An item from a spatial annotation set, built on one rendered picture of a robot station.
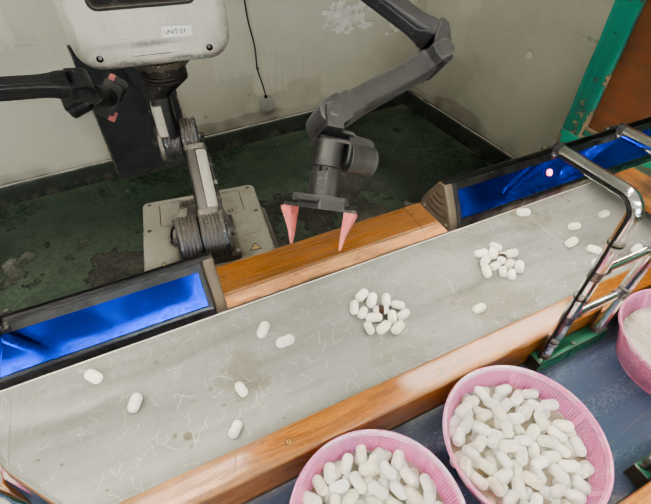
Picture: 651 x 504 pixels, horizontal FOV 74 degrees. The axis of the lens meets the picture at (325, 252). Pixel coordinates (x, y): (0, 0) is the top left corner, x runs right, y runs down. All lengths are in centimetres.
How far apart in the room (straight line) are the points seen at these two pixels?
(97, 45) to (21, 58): 158
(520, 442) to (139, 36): 106
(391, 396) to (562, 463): 29
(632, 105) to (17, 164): 270
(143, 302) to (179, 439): 35
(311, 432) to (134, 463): 30
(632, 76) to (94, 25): 126
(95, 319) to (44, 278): 183
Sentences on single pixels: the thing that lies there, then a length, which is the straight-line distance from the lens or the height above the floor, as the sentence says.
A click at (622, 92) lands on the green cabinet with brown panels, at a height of 99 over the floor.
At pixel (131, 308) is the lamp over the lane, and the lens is 56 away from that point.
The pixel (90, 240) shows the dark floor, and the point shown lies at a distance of 249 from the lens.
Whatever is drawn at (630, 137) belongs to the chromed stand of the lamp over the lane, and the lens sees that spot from 92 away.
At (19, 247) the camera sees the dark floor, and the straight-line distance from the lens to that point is 263.
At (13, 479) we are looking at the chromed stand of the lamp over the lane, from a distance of 52.
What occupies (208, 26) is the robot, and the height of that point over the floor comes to 119.
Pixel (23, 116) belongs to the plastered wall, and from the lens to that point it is 274.
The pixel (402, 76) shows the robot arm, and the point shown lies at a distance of 103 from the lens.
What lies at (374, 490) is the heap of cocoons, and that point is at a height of 74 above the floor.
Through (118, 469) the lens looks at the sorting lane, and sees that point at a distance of 86.
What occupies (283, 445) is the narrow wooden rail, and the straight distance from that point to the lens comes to 78.
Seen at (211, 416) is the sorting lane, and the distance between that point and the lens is 85.
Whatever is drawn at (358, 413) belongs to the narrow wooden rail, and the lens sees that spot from 80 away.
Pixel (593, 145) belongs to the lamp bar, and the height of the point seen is 110.
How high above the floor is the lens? 149
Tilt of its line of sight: 44 degrees down
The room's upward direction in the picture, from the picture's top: straight up
